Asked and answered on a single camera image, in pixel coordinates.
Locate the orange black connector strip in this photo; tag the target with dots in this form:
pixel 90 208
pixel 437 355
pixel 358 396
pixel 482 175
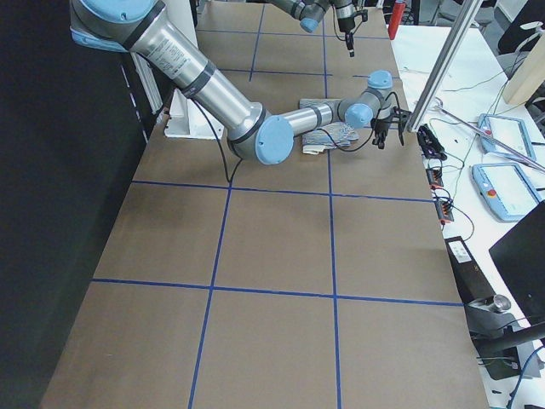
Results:
pixel 443 202

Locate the aluminium frame post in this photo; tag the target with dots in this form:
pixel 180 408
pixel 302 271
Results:
pixel 446 55

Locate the red cylinder tube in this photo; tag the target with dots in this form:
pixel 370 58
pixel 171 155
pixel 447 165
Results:
pixel 395 18

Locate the black camera mount with knob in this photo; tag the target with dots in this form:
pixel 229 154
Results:
pixel 495 331

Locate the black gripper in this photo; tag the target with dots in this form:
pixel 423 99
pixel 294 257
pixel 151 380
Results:
pixel 344 22
pixel 378 125

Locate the black monitor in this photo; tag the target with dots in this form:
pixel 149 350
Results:
pixel 519 258

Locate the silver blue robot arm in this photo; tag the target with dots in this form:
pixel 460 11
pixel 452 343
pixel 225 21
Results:
pixel 311 13
pixel 145 28

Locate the metal reacher grabber tool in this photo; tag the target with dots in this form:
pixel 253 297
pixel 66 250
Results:
pixel 438 105

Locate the black box with label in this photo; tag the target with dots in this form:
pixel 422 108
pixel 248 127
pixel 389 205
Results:
pixel 470 280

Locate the blue teach pendant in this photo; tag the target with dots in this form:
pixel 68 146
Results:
pixel 506 190
pixel 510 131

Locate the near blue teach pendant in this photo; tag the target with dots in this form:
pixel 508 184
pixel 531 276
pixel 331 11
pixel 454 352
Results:
pixel 506 190

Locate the far blue teach pendant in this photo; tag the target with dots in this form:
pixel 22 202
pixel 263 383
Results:
pixel 510 131

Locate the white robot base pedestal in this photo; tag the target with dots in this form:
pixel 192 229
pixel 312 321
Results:
pixel 186 121

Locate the black handheld tool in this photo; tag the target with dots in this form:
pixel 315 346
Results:
pixel 431 148

